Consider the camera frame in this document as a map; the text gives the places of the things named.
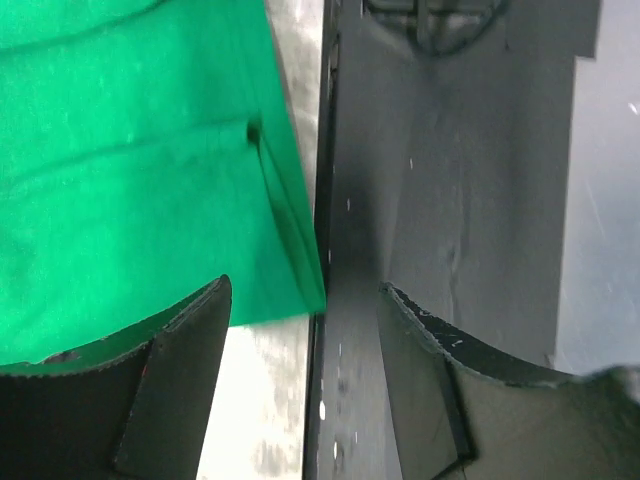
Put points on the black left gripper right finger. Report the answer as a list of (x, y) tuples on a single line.
[(462, 409)]

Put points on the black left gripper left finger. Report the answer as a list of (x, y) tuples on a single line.
[(133, 405)]

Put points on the green t shirt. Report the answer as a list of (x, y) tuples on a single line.
[(146, 150)]

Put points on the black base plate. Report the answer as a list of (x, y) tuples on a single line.
[(445, 130)]

